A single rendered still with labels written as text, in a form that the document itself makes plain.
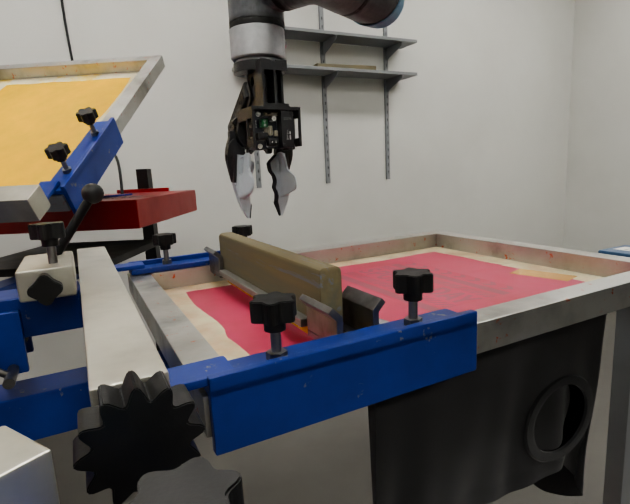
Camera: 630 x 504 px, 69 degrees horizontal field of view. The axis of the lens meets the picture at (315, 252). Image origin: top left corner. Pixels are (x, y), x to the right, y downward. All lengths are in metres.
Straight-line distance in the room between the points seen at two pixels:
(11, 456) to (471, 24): 3.85
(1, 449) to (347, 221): 2.93
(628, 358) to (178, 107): 2.32
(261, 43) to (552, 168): 4.07
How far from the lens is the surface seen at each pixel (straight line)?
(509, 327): 0.61
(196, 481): 0.20
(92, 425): 0.31
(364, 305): 0.52
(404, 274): 0.49
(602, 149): 4.58
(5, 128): 1.54
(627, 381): 1.24
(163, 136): 2.70
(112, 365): 0.37
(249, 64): 0.66
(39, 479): 0.29
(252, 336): 0.63
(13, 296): 0.65
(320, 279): 0.52
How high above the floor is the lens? 1.17
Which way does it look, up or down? 10 degrees down
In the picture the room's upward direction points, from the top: 3 degrees counter-clockwise
